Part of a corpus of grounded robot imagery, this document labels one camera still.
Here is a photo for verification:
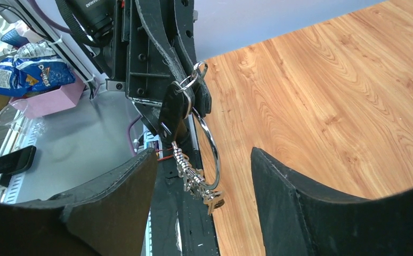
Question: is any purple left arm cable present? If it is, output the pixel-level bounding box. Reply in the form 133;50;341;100
26;0;147;158

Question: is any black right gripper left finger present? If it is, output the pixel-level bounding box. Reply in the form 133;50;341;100
0;148;158;255

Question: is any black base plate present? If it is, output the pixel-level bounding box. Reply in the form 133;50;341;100
144;134;220;255

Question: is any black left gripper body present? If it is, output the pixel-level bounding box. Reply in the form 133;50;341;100
102;1;189;106

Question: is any black key tag with key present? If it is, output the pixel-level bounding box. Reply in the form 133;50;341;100
158;81;193;143

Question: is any clear plastic cup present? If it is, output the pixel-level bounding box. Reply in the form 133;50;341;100
0;99;48;137

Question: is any blue Doritos chip bag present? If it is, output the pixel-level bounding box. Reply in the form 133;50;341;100
0;42;76;97

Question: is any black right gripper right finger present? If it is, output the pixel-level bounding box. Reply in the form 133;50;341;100
250;147;413;255

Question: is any large silver keyring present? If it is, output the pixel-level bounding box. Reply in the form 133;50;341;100
171;60;225;216

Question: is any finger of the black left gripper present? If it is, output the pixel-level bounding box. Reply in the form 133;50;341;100
172;0;213;119
134;0;193;107

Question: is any black smartphone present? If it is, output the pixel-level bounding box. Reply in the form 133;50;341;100
0;145;37;175

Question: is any pink box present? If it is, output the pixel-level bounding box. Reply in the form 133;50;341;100
9;75;85;119

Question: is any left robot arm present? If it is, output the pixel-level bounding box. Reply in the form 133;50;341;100
56;1;212;116

